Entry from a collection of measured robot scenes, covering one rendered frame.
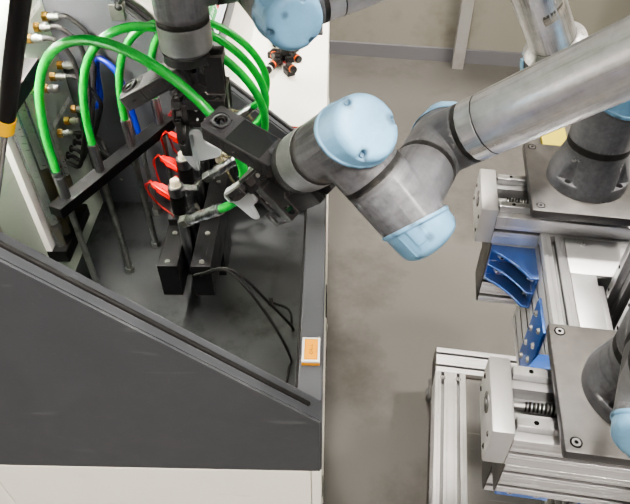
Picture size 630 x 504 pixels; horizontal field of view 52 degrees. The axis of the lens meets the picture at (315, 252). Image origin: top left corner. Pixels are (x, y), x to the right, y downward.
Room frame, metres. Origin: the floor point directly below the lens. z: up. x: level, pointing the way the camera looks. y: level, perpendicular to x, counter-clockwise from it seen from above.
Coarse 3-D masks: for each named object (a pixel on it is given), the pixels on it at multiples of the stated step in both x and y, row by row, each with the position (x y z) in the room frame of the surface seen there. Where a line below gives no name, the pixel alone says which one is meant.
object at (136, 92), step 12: (180, 72) 0.84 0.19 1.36; (132, 84) 0.86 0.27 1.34; (144, 84) 0.85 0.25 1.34; (156, 84) 0.84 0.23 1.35; (168, 84) 0.84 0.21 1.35; (120, 96) 0.85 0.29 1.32; (132, 96) 0.84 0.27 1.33; (144, 96) 0.84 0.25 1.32; (156, 96) 0.84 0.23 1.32; (132, 108) 0.84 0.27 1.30
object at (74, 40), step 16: (48, 48) 0.85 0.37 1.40; (64, 48) 0.83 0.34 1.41; (112, 48) 0.79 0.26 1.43; (128, 48) 0.79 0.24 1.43; (48, 64) 0.85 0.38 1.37; (144, 64) 0.77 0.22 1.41; (160, 64) 0.77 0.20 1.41; (176, 80) 0.76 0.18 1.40; (192, 96) 0.75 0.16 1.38; (208, 112) 0.74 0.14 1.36; (48, 128) 0.88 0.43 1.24; (48, 144) 0.88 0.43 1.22; (48, 160) 0.88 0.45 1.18; (240, 176) 0.72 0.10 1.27; (224, 208) 0.74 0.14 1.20
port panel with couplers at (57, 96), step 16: (32, 16) 1.13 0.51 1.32; (48, 16) 1.17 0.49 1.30; (32, 32) 1.11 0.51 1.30; (48, 32) 1.18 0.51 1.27; (32, 48) 1.09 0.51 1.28; (64, 64) 1.17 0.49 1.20; (48, 80) 1.11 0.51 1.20; (64, 80) 1.18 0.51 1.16; (48, 96) 1.09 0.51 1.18; (64, 96) 1.16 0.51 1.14; (64, 112) 1.14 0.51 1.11; (80, 112) 1.17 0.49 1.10; (64, 128) 1.12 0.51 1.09; (64, 144) 1.09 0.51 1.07
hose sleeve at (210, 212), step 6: (216, 204) 0.75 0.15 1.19; (204, 210) 0.76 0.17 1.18; (210, 210) 0.75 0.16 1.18; (216, 210) 0.74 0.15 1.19; (186, 216) 0.77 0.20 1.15; (192, 216) 0.76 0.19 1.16; (198, 216) 0.76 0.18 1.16; (204, 216) 0.75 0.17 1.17; (210, 216) 0.74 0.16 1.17; (216, 216) 0.74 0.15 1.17; (186, 222) 0.76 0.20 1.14; (192, 222) 0.76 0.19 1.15; (198, 222) 0.76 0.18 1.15
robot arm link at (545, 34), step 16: (512, 0) 1.07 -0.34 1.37; (528, 0) 1.04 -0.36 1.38; (544, 0) 1.04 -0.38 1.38; (560, 0) 1.06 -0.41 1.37; (528, 16) 1.06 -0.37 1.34; (544, 16) 1.05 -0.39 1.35; (560, 16) 1.06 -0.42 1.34; (528, 32) 1.07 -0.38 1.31; (544, 32) 1.06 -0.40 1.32; (560, 32) 1.06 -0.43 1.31; (576, 32) 1.09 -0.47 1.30; (528, 48) 1.11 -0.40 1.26; (544, 48) 1.07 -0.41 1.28; (560, 48) 1.07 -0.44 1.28; (528, 64) 1.10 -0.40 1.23
